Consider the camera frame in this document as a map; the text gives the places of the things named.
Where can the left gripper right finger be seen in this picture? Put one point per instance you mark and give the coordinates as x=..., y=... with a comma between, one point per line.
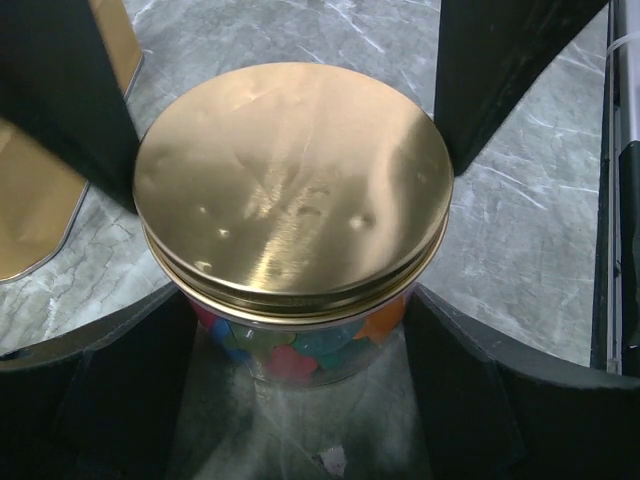
x=492, y=407

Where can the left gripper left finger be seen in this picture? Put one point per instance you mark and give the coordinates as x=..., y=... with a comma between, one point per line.
x=102, y=401

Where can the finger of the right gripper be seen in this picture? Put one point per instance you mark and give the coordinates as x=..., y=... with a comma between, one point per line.
x=490, y=52
x=58, y=86

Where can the clear plastic ball half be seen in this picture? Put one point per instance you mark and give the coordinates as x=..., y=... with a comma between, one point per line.
x=306, y=358

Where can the round gold tin lid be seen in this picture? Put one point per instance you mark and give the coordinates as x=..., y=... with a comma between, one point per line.
x=293, y=193

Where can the gold tin of pastel candies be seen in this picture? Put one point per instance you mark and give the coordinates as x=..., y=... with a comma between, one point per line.
x=40, y=194

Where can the black base bar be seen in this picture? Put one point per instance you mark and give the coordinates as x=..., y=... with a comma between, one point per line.
x=600, y=298

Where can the aluminium rail frame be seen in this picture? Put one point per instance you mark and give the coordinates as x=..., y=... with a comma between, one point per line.
x=623, y=154

